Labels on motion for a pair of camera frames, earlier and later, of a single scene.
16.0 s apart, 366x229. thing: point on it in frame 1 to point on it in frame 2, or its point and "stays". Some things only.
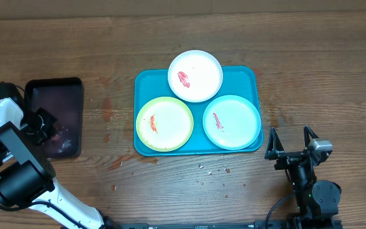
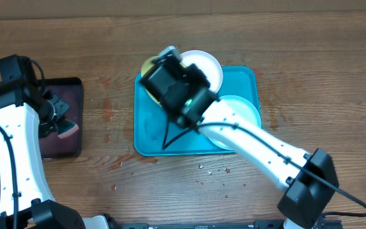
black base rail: [227, 224] stays
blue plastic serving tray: [243, 81] stays
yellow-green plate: [164, 124] to [145, 65]
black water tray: [62, 97] stays
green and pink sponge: [57, 136] to [66, 128]
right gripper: [288, 158] to [198, 78]
